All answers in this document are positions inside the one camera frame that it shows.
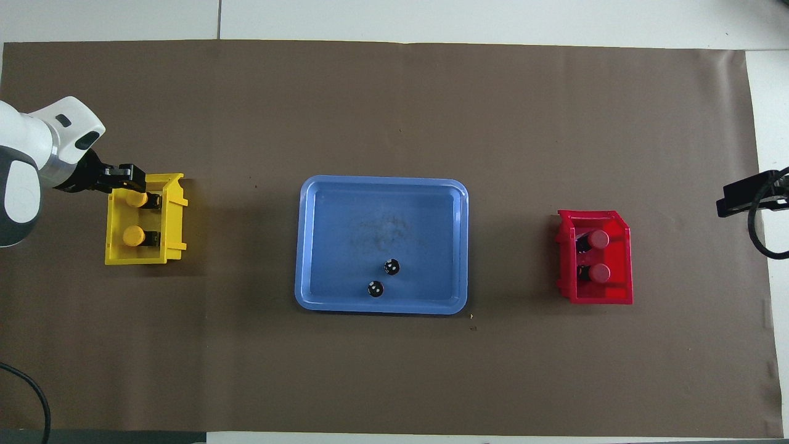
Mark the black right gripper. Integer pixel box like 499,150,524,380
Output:
716,168,789,218

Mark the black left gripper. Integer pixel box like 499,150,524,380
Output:
55,148,147,195

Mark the yellow push button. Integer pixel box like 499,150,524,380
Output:
123,226,163,248
125,191,163,211

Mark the red push button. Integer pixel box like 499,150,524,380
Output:
576,229,611,251
576,263,612,284

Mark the yellow plastic bin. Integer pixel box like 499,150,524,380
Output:
104,173,189,266

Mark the red plastic bin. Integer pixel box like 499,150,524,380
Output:
557,210,634,305

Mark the brown paper table mat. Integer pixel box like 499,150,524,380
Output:
0,40,783,435

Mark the blue plastic tray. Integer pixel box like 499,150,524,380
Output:
295,175,469,315

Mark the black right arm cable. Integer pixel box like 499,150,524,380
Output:
746,170,789,260

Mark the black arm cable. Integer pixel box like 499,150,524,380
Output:
746,170,789,260
0,362,52,444

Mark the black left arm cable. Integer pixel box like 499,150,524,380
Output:
0,362,52,444

